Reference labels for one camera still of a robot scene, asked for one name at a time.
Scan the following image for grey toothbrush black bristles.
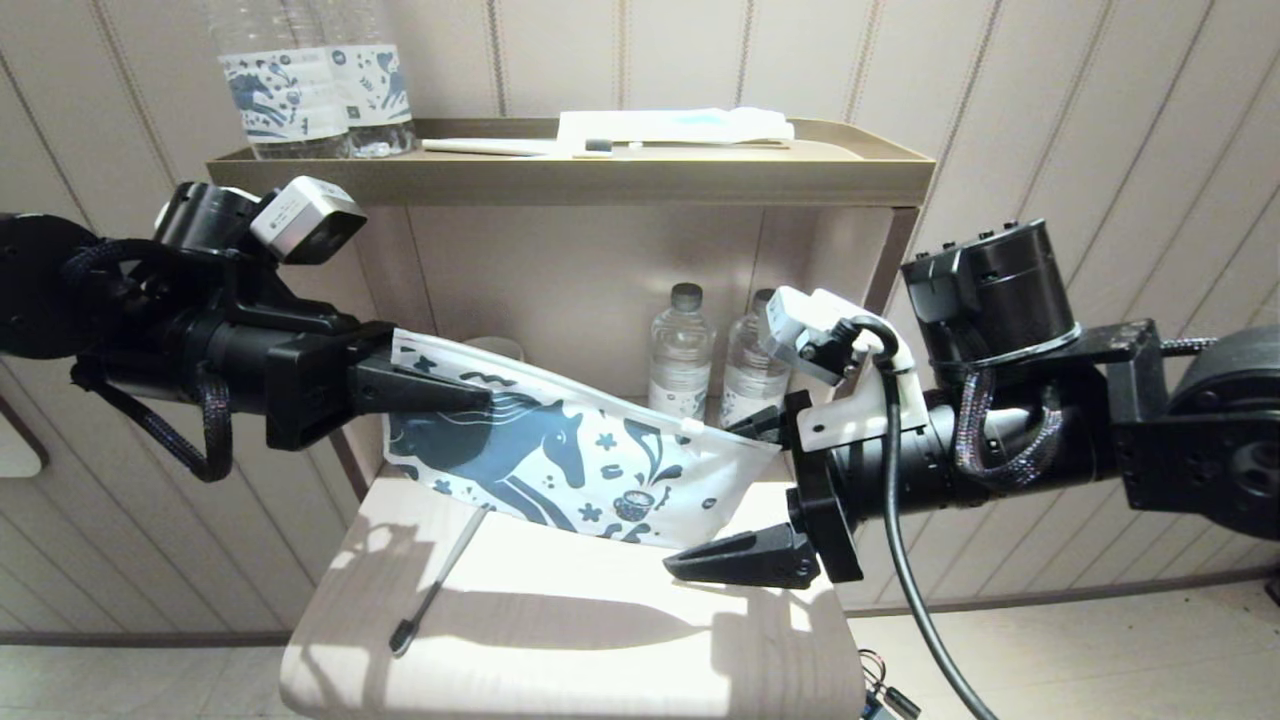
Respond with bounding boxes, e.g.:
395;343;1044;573
388;503;493;656

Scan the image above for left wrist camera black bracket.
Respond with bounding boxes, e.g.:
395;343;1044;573
225;177;368;336

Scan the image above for braided black left arm cable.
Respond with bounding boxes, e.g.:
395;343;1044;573
60;240;233;483

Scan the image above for braided black arm cable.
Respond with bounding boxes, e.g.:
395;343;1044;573
60;240;233;483
950;330;1066;491

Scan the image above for black connector with wires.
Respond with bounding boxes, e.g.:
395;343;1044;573
860;650;923;720

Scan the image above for brown open shelf cabinet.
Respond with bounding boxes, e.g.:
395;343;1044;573
207;118;937;501

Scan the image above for large water bottle horse label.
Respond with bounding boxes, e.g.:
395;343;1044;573
205;0;353;161
320;0;417;159

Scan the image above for white blue horse pouch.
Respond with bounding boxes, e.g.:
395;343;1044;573
383;328;783;549

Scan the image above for braided black right arm cable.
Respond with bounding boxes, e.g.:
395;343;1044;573
950;330;1066;491

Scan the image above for white rounded wall fixture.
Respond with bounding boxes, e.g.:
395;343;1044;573
0;410;46;479

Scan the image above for small clear water bottle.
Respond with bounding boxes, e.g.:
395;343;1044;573
722;288;791;429
648;283;717;421

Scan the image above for white blue packet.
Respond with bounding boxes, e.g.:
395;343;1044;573
556;107;796;149

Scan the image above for white toothbrush dark bristles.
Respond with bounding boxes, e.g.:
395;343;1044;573
422;137;644;161

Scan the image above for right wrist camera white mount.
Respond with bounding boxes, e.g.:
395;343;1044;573
762;286;919;453

